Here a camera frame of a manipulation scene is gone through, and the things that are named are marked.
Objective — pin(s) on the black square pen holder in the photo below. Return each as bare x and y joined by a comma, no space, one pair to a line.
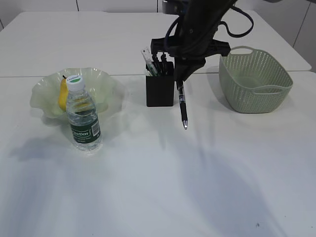
160,89

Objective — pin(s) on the light green wavy glass plate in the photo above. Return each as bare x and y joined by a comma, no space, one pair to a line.
107,92

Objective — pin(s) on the mint green utility knife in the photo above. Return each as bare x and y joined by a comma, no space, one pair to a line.
152,69

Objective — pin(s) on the clear plastic ruler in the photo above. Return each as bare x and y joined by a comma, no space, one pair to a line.
146,55

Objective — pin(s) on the yellow utility knife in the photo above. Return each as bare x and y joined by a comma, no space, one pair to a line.
148,73

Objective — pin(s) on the sage green woven plastic basket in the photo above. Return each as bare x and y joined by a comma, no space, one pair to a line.
253,83

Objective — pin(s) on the black wrist camera on gripper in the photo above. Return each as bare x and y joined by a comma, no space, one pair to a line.
174,7

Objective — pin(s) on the black gel pen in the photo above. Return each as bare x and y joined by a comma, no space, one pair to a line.
182,103
156,63
164,64

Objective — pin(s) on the yellow pear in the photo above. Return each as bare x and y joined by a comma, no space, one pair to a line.
63,95

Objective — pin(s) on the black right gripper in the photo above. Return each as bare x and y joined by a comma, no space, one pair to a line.
190,40

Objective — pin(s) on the clear water bottle green label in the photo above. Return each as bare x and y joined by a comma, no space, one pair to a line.
82,115

